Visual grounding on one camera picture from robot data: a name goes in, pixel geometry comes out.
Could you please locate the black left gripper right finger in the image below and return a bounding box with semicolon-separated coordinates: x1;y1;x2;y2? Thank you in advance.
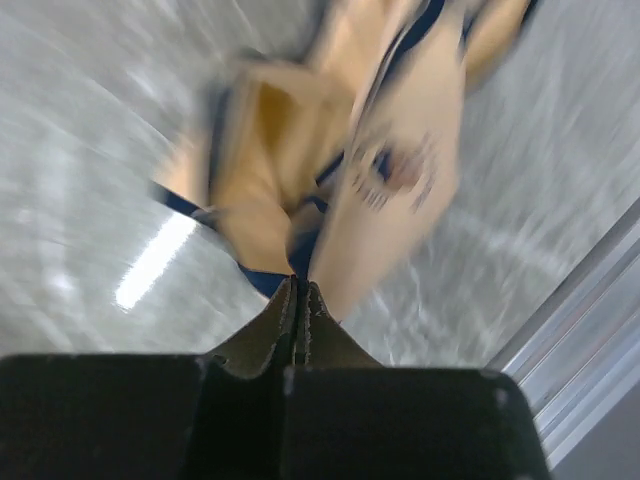
294;281;382;368

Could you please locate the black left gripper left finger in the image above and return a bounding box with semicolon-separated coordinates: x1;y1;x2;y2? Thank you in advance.
212;277;295;379

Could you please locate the beige underwear navy trim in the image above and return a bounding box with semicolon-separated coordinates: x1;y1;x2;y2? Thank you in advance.
153;1;536;320

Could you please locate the aluminium mounting rail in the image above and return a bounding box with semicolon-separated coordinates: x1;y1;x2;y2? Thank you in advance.
488;203;639;468

